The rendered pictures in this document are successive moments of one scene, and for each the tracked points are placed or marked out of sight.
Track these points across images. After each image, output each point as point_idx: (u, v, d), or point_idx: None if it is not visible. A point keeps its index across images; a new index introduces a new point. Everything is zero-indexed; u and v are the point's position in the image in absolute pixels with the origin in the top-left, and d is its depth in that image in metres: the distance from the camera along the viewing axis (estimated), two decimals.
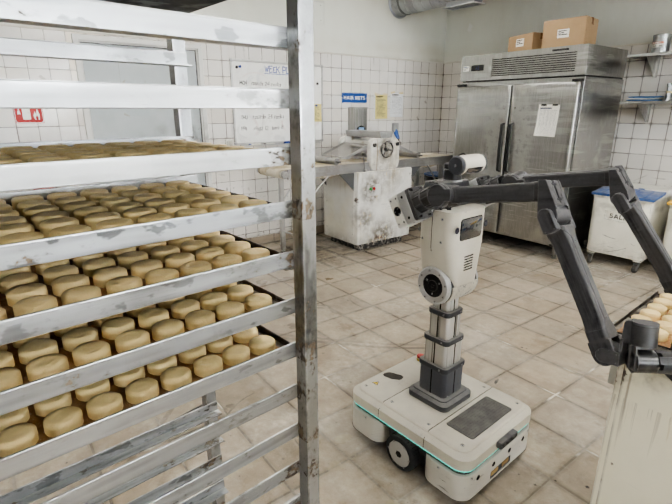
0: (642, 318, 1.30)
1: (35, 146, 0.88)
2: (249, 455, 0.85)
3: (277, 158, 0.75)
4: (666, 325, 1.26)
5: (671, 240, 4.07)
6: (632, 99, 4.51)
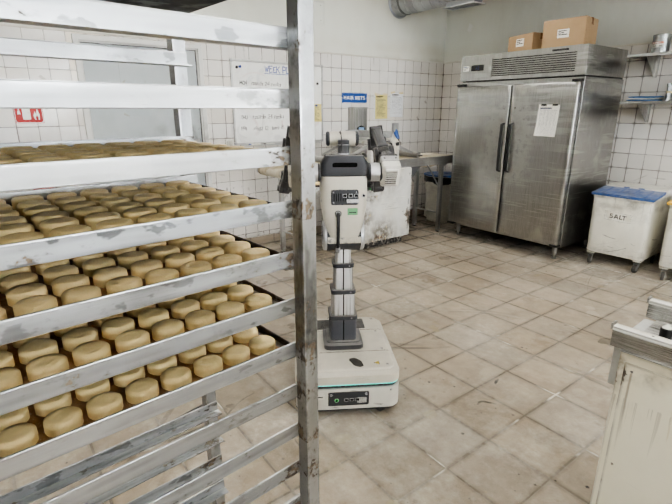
0: None
1: (35, 146, 0.88)
2: (249, 455, 0.85)
3: (277, 158, 0.75)
4: None
5: (671, 240, 4.07)
6: (632, 99, 4.51)
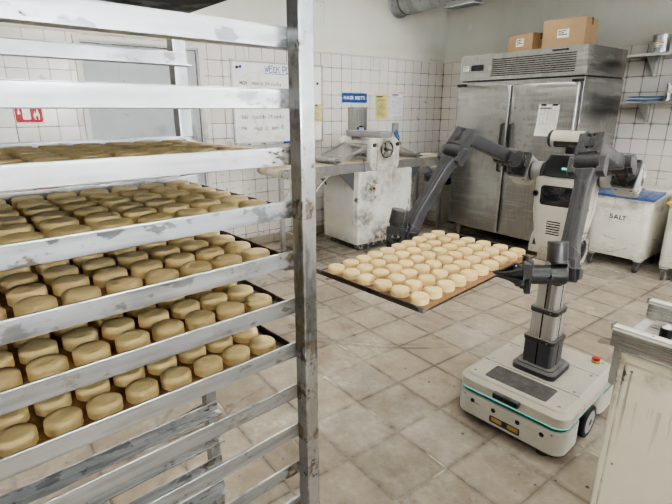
0: (450, 234, 1.68)
1: (35, 146, 0.88)
2: (249, 455, 0.85)
3: (277, 158, 0.75)
4: (441, 238, 1.64)
5: (671, 240, 4.07)
6: (632, 99, 4.51)
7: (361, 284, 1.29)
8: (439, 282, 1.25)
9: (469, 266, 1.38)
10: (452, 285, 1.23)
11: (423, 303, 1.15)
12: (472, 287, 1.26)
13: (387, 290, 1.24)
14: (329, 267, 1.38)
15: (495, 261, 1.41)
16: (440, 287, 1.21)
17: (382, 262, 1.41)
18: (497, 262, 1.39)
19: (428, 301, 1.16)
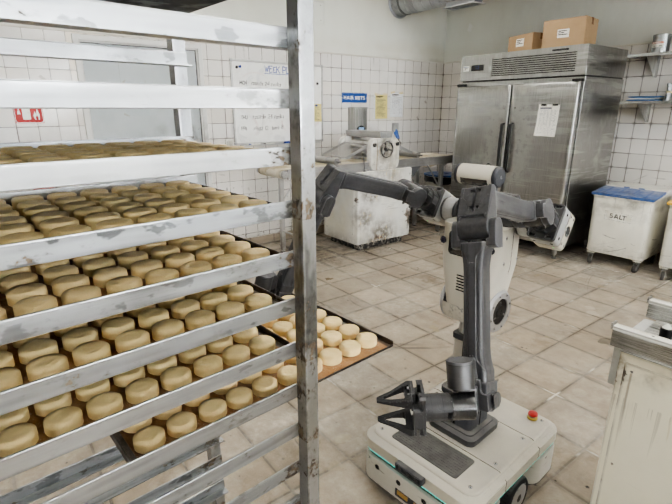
0: None
1: (35, 146, 0.88)
2: (249, 455, 0.85)
3: (277, 158, 0.75)
4: None
5: (671, 239, 4.07)
6: (632, 99, 4.51)
7: None
8: (204, 403, 0.84)
9: (279, 367, 0.98)
10: (217, 412, 0.82)
11: (147, 450, 0.74)
12: None
13: None
14: None
15: (322, 359, 1.01)
16: (194, 417, 0.81)
17: None
18: (321, 362, 0.98)
19: (159, 446, 0.75)
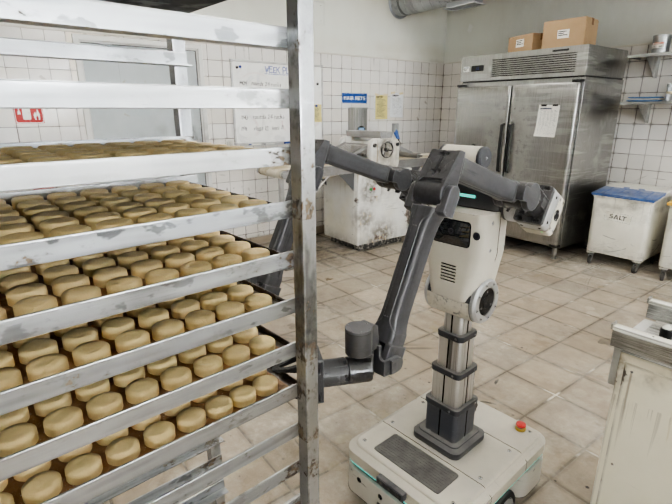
0: None
1: (36, 146, 0.88)
2: (249, 455, 0.86)
3: (278, 158, 0.75)
4: None
5: (671, 240, 4.07)
6: (632, 100, 4.51)
7: None
8: (32, 479, 0.67)
9: (152, 422, 0.80)
10: (44, 492, 0.65)
11: None
12: None
13: None
14: None
15: (206, 411, 0.83)
16: (9, 501, 0.63)
17: None
18: (203, 416, 0.81)
19: None
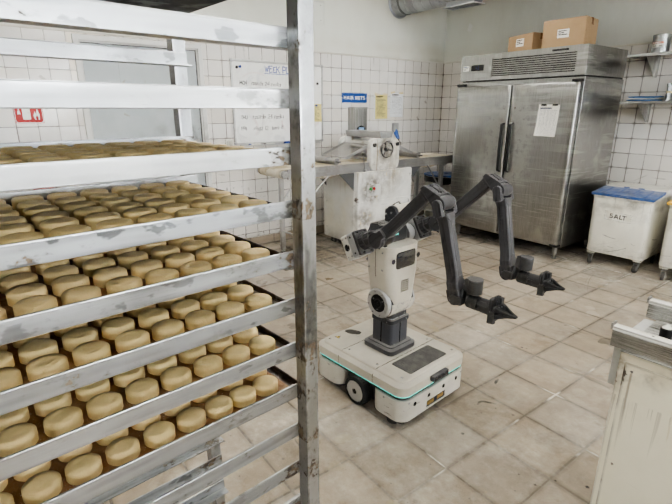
0: None
1: (35, 146, 0.88)
2: (249, 455, 0.85)
3: (277, 158, 0.75)
4: None
5: (671, 240, 4.07)
6: (632, 99, 4.51)
7: None
8: (32, 479, 0.67)
9: (152, 422, 0.80)
10: (44, 492, 0.65)
11: None
12: None
13: None
14: None
15: (206, 411, 0.83)
16: (9, 501, 0.63)
17: None
18: (203, 416, 0.81)
19: None
